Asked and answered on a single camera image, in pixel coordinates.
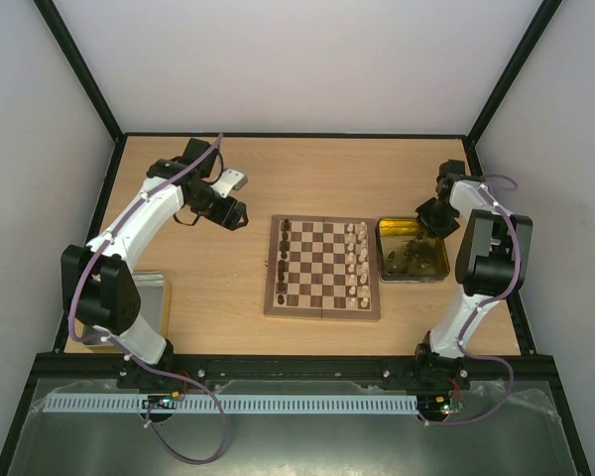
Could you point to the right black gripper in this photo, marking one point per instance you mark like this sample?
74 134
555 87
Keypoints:
435 221

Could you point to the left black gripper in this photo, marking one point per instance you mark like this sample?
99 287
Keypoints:
227 216

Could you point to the gold tin with dark pieces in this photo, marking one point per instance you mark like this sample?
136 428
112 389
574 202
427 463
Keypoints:
407 254

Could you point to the wooden chess board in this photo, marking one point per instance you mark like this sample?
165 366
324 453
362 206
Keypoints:
316 274

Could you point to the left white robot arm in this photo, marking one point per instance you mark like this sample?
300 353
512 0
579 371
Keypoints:
100 298

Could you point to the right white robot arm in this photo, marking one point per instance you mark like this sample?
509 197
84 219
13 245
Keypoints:
491 264

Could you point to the row of dark chess pieces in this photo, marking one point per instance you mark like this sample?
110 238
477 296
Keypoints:
283 263

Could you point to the row of light chess pieces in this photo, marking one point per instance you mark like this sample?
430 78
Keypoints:
357 267

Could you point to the silver metal tray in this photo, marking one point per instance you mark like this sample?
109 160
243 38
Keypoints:
155 290

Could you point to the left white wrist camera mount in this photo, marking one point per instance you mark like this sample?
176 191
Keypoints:
230 180

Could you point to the black aluminium frame rail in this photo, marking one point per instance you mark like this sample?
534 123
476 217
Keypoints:
388 373

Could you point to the light blue slotted cable duct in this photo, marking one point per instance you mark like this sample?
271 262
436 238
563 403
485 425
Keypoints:
231 404

